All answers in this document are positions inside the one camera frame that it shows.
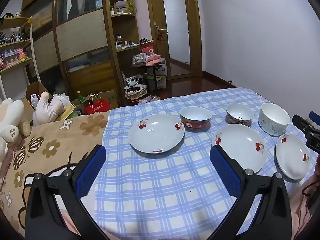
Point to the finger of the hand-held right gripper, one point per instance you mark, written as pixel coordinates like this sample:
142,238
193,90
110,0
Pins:
315,118
303,125

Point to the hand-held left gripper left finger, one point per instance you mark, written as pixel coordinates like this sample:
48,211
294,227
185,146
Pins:
90,170

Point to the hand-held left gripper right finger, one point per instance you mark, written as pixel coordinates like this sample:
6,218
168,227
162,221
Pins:
225,175

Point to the white cherry print plate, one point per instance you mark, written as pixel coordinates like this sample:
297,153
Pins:
155,135
292,157
240,142

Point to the large white bowl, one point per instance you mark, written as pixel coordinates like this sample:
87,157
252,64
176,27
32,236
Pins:
273,120

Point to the wide red patterned bowl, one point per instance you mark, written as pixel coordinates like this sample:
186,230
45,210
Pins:
196,120

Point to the small red patterned bowl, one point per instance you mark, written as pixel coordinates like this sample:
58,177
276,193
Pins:
240,113

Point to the brown floral blanket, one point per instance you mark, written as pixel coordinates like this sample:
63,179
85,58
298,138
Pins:
50,150

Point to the red shopping bag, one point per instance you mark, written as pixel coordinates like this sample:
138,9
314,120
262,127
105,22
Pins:
98,107

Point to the pink cloth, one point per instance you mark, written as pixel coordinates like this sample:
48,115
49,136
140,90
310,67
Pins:
300,205

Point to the blue plaid bed sheet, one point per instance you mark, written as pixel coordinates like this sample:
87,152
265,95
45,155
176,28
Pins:
160,195

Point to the green bottle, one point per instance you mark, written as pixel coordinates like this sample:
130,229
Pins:
79,97

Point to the white pink plush doll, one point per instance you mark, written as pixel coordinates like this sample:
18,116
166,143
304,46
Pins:
47,110

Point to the cream plush toy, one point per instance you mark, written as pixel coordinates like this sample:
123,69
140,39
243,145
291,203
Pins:
12,120

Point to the wicker basket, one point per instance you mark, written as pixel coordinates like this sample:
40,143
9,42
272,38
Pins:
136,90

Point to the open cardboard box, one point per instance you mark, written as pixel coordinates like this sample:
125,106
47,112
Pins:
37,88

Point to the wooden corner shelf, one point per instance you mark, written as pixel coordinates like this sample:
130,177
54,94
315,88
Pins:
125,62

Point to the white storage boxes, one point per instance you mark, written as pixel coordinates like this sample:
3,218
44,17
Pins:
160,78

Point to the small folding table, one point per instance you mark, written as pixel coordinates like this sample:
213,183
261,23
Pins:
150,67

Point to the figurine display shelf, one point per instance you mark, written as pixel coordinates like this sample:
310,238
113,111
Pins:
17,65

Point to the pink packet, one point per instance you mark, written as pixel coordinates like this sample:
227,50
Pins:
155,60

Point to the red box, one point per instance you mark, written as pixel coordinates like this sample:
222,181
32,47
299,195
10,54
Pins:
147,48

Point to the wooden wardrobe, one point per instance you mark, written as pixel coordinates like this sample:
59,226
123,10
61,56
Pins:
80,30

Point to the row of small figurines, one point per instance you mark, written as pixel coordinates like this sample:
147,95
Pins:
12,38

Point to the wooden door with glass panel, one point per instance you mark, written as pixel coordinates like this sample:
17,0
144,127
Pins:
175,25

